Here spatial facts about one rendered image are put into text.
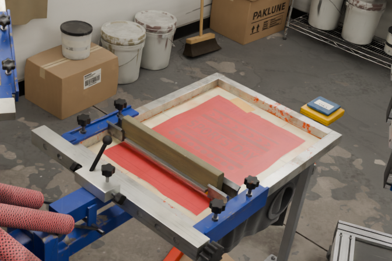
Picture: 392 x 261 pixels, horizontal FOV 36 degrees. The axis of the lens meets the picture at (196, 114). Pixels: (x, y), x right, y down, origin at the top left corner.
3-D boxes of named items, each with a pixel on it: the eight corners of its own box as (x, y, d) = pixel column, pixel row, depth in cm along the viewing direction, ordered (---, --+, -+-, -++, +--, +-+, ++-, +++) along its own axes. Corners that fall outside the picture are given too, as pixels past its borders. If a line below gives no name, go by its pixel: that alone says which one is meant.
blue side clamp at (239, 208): (252, 197, 188) (256, 179, 184) (265, 205, 185) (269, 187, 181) (189, 243, 167) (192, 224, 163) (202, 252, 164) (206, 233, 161)
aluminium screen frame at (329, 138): (215, 80, 248) (217, 72, 246) (339, 143, 218) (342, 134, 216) (62, 151, 194) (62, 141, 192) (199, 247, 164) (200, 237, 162)
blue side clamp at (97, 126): (128, 121, 216) (129, 104, 212) (137, 127, 213) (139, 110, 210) (60, 152, 195) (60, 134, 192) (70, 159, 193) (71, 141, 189)
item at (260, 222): (272, 205, 235) (288, 136, 219) (290, 216, 231) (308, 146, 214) (195, 263, 204) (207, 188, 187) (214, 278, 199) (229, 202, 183)
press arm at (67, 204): (97, 191, 173) (98, 177, 170) (111, 202, 170) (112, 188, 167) (48, 218, 161) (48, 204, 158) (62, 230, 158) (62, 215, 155)
